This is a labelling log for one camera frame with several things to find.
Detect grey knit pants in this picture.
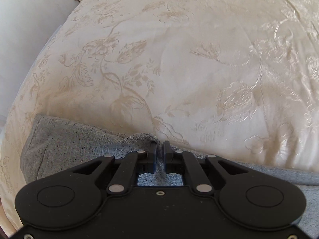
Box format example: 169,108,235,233
20,114,318,236

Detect cream embroidered bedspread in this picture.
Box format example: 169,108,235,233
1,0,318,235

